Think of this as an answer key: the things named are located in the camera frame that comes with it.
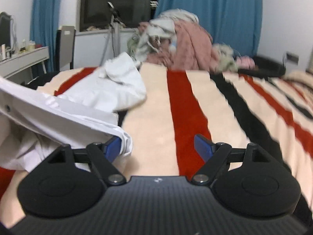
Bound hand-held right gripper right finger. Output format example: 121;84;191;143
191;134;272;186

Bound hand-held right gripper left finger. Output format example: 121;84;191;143
45;136;126;186

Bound white shirt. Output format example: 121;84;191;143
0;52;148;172

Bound grey white crumpled clothes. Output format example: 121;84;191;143
127;8;200;60

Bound red black cream striped blanket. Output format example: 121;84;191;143
0;62;313;228

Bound pale patterned cloth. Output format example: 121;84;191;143
211;43;239;73

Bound white panel below window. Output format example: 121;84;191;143
74;27;140;68

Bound pink fluffy blanket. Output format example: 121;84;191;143
139;19;256;73

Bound metal tripod stand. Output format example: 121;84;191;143
99;1;128;67

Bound white desk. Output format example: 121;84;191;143
0;46;50;85

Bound blue curtain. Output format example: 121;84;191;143
154;0;264;57
30;0;64;72

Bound dark desk monitor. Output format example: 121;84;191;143
0;12;16;54

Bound wall socket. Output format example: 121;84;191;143
286;52;300;63

